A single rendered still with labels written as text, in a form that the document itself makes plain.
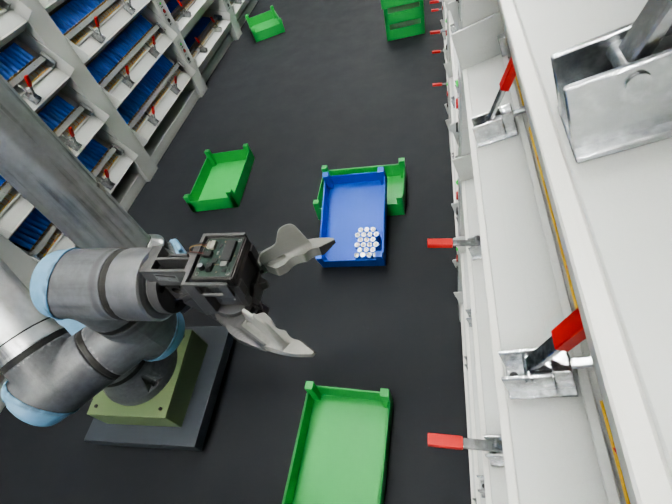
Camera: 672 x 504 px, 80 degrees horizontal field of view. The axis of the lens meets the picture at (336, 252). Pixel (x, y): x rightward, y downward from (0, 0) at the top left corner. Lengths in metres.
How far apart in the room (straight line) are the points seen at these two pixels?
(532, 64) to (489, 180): 0.25
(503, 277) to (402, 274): 0.87
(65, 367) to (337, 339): 0.67
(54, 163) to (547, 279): 0.76
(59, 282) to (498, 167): 0.50
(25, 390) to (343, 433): 0.64
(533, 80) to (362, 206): 1.16
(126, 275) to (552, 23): 0.45
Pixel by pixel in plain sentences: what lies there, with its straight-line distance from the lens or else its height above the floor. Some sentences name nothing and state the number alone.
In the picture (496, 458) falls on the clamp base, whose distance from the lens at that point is 0.48.
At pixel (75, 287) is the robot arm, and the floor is 0.67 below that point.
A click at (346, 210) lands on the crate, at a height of 0.06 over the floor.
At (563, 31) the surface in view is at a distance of 0.20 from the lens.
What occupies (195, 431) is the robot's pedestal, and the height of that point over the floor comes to 0.06.
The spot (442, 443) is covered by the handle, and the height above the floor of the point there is 0.52.
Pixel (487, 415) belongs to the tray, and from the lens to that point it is 0.51.
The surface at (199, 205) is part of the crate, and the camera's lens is 1.67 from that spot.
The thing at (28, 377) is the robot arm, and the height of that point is 0.56.
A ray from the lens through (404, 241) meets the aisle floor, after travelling 1.28.
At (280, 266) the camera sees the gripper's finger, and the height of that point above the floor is 0.61.
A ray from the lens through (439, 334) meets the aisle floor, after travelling 1.10.
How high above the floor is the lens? 0.97
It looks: 48 degrees down
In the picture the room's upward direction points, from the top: 20 degrees counter-clockwise
